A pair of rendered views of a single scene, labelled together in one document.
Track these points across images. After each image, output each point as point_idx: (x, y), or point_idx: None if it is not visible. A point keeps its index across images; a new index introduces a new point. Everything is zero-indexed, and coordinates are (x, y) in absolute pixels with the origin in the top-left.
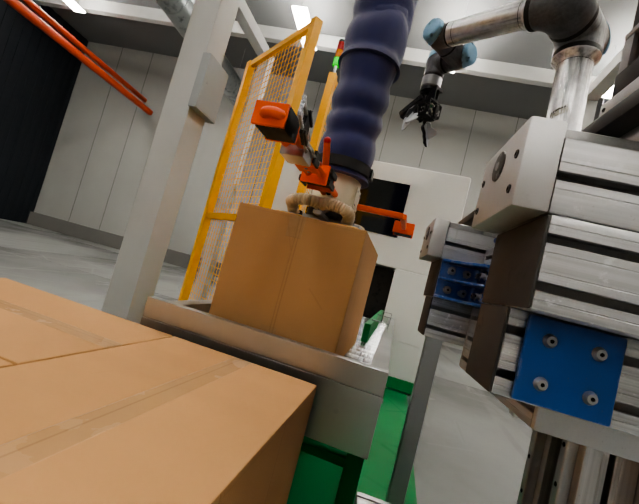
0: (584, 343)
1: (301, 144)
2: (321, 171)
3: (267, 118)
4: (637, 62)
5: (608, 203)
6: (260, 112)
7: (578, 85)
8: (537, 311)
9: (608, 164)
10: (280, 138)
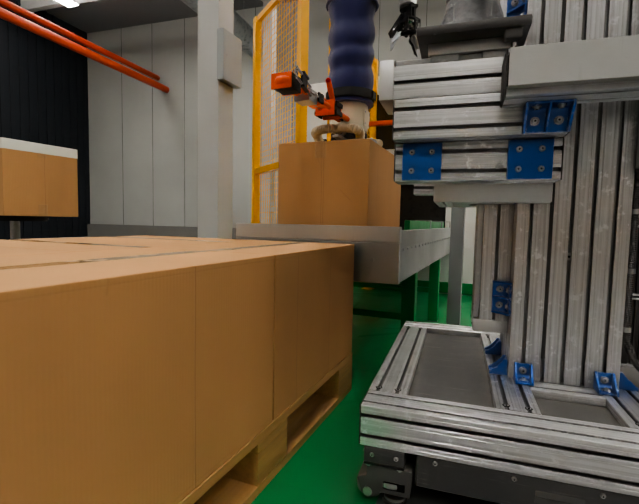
0: (425, 149)
1: (305, 92)
2: (327, 105)
3: (280, 83)
4: None
5: (414, 89)
6: (275, 81)
7: None
8: (398, 140)
9: (411, 73)
10: (291, 92)
